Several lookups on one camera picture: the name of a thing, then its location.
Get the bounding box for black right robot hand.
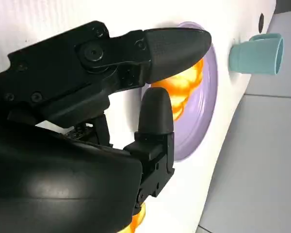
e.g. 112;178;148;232
0;20;212;233

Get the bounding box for orange white toy bread roll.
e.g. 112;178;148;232
150;58;205;120
130;202;146;231

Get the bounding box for lilac plate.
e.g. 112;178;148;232
140;21;219;163

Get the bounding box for pale green mug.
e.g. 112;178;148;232
228;33;284;76

